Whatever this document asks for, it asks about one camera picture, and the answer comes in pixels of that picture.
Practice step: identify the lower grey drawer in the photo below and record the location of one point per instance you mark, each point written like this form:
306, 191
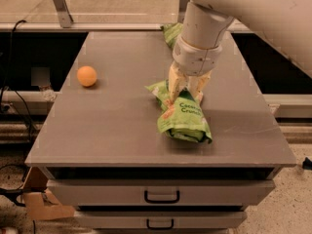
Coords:
160, 220

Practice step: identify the orange fruit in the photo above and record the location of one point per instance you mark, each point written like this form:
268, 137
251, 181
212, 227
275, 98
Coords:
87, 76

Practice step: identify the black object on floor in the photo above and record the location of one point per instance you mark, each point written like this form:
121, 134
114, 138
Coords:
307, 164

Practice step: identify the left metal railing bracket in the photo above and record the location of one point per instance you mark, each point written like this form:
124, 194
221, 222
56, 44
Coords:
64, 17

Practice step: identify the green rice chip bag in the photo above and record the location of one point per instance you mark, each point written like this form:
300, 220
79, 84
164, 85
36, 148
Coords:
182, 119

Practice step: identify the green Kettle chip bag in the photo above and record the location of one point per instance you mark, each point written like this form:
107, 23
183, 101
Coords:
170, 32

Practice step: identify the upper grey drawer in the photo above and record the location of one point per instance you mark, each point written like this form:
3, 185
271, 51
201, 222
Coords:
159, 192

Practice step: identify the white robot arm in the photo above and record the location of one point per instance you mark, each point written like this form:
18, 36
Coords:
284, 24

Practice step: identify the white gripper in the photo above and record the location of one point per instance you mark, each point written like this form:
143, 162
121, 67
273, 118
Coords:
196, 58

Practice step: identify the grey drawer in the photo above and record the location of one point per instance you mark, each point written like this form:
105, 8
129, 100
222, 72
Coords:
159, 192
160, 220

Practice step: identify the brown cardboard box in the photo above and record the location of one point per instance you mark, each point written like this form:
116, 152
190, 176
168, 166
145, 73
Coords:
40, 202

